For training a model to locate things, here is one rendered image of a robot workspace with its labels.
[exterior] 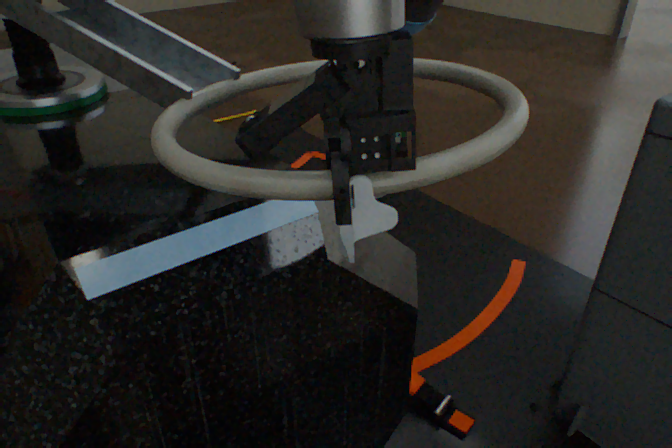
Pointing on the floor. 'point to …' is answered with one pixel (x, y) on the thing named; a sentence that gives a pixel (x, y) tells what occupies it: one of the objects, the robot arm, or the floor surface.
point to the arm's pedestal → (629, 313)
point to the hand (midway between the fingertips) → (342, 237)
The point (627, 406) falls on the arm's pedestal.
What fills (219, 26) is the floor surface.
